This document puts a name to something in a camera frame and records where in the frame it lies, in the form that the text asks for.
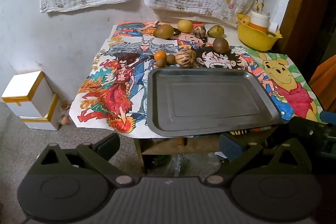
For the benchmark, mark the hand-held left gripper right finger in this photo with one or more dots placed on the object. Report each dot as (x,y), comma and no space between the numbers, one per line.
(231,145)

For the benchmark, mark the orange board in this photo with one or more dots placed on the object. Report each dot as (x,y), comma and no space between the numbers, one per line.
(325,79)

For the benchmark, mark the white and orange jar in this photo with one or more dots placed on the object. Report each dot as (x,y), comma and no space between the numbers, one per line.
(259,20)

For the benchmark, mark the white box with gold ribbon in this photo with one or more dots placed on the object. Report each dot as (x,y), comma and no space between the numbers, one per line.
(50,119)
(26,92)

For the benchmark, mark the small yellow fruit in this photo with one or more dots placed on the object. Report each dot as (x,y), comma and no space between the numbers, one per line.
(245,19)

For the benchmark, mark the wooden cabinet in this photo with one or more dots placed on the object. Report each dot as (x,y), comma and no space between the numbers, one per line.
(309,3)

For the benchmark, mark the yellow plastic bowl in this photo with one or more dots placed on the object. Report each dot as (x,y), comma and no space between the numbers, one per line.
(254,39)

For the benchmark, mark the brown dry husks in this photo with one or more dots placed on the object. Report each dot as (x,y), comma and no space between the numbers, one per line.
(65,119)

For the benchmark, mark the small orange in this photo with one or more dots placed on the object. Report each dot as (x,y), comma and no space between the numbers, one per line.
(160,55)

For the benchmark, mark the grey metal tray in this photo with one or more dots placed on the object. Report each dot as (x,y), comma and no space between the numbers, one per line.
(210,100)

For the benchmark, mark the small striped brown nut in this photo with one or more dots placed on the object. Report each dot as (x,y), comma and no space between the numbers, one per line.
(199,31)

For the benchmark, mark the striped tan melon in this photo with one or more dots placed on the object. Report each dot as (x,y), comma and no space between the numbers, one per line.
(185,57)

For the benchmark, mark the blue and orange cartoon poster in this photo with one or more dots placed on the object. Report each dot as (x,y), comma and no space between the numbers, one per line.
(131,28)

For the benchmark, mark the white paper slip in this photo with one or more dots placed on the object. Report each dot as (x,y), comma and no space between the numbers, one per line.
(273,27)

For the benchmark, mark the small brown kiwi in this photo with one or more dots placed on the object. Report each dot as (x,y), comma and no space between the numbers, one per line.
(160,63)
(171,58)

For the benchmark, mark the brown oval fruit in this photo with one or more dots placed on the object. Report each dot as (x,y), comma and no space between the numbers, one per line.
(163,31)

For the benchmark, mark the dark brown round fruit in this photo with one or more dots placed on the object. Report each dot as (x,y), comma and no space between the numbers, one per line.
(220,44)

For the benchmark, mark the yellow round fruit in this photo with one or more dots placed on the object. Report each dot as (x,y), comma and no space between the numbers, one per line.
(185,26)

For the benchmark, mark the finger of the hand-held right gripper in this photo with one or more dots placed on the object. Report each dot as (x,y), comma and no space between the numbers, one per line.
(304,129)

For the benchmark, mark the red phoenix cartoon poster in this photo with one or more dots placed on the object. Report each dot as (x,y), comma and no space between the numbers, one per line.
(113,98)

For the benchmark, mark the spiky-haired figure cartoon poster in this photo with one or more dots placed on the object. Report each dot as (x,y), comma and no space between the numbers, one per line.
(220,62)

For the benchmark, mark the green pear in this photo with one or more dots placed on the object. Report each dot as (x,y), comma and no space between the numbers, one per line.
(215,30)

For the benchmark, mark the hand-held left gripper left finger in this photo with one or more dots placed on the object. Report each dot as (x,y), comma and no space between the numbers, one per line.
(110,144)

